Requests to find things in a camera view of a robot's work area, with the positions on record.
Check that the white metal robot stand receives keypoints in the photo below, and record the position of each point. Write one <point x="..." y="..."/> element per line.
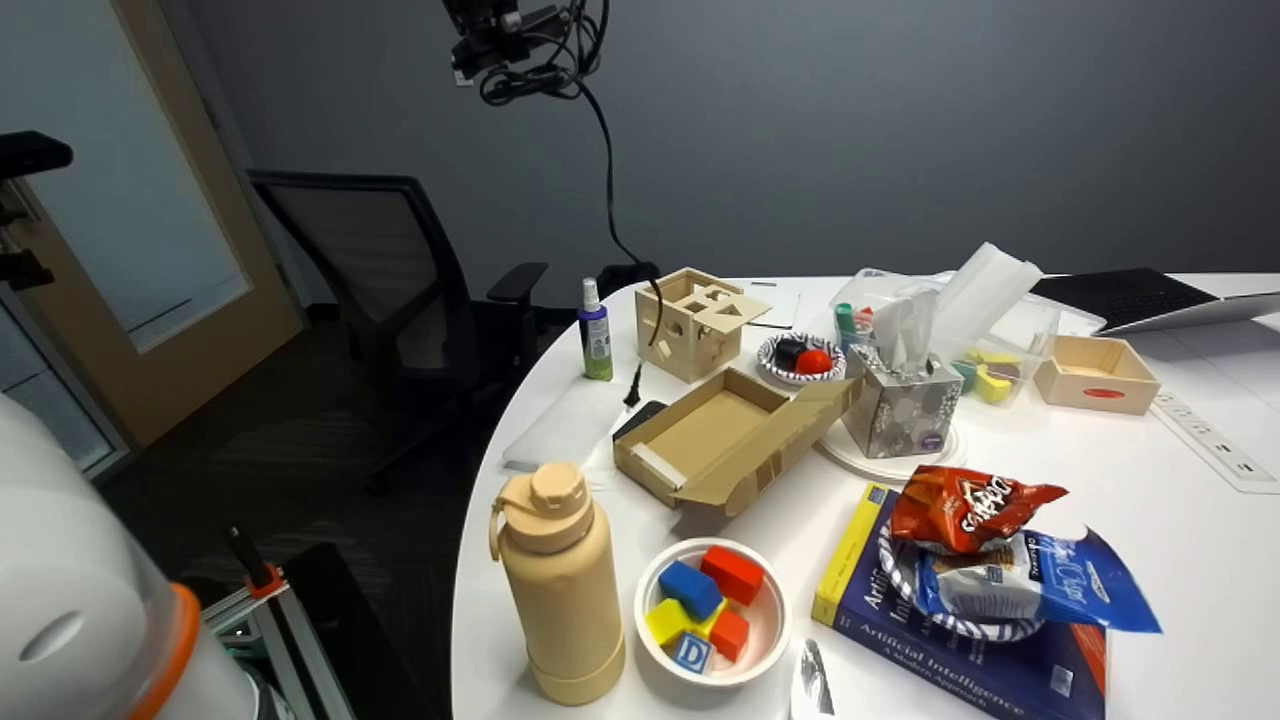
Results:
<point x="286" y="627"/>

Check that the brown cardboard box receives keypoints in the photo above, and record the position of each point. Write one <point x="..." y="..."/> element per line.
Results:
<point x="723" y="433"/>

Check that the yellow toy block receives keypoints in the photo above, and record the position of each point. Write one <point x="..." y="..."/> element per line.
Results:
<point x="668" y="621"/>

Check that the wooden shape sorter box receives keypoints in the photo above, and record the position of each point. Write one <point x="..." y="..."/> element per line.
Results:
<point x="692" y="324"/>

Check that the grey tissue box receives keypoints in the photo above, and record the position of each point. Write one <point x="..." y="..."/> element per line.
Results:
<point x="902" y="407"/>

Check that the white bowl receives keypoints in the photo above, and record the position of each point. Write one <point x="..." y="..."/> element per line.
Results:
<point x="771" y="627"/>

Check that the yellow tape roll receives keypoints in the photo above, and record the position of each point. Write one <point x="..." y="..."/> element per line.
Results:
<point x="994" y="380"/>

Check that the blue lettered toy block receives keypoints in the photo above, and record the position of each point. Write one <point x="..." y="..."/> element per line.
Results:
<point x="689" y="654"/>

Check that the blue plastic bag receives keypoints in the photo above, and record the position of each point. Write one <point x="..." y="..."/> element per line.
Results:
<point x="1101" y="582"/>

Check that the small metal tool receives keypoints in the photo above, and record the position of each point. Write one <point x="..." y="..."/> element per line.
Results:
<point x="812" y="680"/>

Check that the blue green spray bottle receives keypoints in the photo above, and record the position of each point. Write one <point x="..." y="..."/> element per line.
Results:
<point x="597" y="341"/>

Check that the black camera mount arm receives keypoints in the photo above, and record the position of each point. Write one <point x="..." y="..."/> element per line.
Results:
<point x="25" y="155"/>

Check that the black office chair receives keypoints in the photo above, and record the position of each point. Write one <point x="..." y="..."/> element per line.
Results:
<point x="387" y="267"/>

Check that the beige water bottle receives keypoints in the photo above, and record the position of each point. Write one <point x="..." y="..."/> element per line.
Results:
<point x="567" y="602"/>

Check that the blue snack bag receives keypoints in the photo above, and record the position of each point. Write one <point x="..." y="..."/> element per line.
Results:
<point x="889" y="567"/>

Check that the small patterned bowl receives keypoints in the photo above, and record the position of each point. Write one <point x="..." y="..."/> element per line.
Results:
<point x="802" y="363"/>

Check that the red toy block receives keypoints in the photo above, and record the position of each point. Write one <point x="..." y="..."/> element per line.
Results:
<point x="733" y="572"/>

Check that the wooden door with glass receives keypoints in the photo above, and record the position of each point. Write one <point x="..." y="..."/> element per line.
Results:
<point x="252" y="305"/>

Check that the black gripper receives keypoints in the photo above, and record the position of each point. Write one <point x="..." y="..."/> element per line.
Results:
<point x="501" y="13"/>

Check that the small teal object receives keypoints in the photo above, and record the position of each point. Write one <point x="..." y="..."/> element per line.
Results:
<point x="847" y="324"/>

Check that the blue book yellow spine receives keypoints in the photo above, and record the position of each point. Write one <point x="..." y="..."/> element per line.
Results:
<point x="935" y="661"/>

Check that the dark tablet computer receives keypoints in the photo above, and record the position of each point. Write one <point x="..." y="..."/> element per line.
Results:
<point x="1121" y="299"/>

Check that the orange toy block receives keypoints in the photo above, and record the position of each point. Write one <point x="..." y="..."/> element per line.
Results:
<point x="728" y="635"/>

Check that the orange chips bag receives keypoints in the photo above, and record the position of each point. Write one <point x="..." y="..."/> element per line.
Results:
<point x="966" y="505"/>

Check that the wooden tray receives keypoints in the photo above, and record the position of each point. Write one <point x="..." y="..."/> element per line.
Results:
<point x="1097" y="366"/>

